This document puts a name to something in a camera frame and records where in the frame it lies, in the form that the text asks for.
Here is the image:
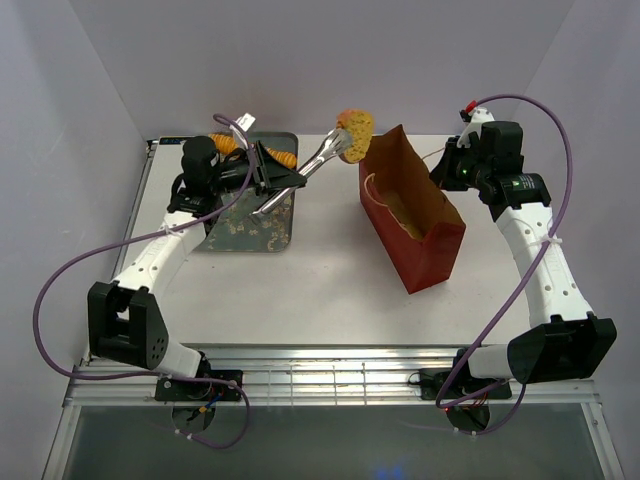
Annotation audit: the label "long orange baguette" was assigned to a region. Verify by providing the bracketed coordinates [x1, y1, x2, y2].
[209, 133, 297, 168]

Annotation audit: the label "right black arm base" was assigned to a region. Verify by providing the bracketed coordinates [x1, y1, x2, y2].
[407, 349, 514, 401]

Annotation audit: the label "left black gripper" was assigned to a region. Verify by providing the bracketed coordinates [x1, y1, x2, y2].
[209, 140, 306, 198]

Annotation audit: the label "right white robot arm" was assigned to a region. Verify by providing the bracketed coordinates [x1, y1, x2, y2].
[430, 119, 617, 402]

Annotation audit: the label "aluminium frame rail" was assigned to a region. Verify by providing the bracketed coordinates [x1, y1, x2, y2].
[62, 344, 601, 409]

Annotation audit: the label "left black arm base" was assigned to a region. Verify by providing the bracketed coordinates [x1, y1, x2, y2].
[154, 369, 244, 403]

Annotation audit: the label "red paper bag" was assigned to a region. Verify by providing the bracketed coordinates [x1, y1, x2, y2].
[359, 125, 466, 294]

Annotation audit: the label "sliced bread piece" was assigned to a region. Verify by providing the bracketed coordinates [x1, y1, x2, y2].
[383, 191, 424, 241]
[336, 109, 375, 164]

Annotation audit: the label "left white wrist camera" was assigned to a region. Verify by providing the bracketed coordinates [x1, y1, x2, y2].
[230, 113, 255, 149]

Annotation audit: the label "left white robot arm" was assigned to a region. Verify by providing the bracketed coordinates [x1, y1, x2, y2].
[87, 136, 306, 400]

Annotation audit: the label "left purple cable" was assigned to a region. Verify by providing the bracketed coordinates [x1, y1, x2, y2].
[33, 113, 251, 450]

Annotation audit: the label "floral metal tray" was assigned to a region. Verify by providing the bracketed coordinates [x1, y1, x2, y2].
[192, 131, 300, 255]

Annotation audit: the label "metal serving tongs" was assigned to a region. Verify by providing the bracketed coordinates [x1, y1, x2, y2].
[250, 127, 354, 222]

